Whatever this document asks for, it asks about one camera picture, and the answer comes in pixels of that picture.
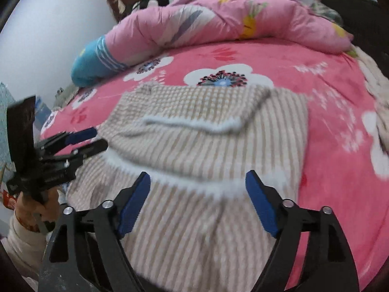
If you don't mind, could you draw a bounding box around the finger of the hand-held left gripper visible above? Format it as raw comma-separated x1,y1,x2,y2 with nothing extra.
39,139,109,168
36,128,98,153

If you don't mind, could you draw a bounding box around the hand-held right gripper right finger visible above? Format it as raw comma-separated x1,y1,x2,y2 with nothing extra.
246,170,361,292

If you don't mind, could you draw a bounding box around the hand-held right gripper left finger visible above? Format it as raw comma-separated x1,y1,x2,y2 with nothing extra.
38,172,151,292

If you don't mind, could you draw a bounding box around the beige houndstooth coat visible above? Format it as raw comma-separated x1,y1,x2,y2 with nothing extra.
65,83,309,292

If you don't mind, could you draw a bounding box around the person's left forearm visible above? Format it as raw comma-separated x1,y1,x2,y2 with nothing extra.
6,216,55,280

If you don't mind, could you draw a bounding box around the person's left hand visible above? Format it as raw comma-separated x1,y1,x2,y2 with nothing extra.
14,189,60,235

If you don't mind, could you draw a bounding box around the grey floral cloth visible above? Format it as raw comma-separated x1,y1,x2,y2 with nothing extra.
53,83,80,108

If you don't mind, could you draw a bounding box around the light blue bag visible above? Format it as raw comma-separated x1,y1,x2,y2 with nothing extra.
35,96,51,128

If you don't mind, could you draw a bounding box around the teal patterned cloth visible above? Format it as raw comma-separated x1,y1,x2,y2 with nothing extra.
0,82,16,165

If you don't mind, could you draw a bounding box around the pink floral blanket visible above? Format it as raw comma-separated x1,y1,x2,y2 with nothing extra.
39,38,389,292

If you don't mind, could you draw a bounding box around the black clothing pile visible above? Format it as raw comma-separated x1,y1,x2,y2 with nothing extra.
132,0,170,11

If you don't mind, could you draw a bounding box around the cream fluffy garment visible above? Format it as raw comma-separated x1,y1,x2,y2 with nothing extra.
354,46,389,155

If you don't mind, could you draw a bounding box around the pink printed quilt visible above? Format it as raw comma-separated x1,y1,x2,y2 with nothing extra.
71,0,354,87

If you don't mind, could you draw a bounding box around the green patterned pillow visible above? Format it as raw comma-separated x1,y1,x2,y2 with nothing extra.
308,0,344,26

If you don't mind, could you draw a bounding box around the black padded headboard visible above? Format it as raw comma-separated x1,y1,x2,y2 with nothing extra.
320,0,389,76

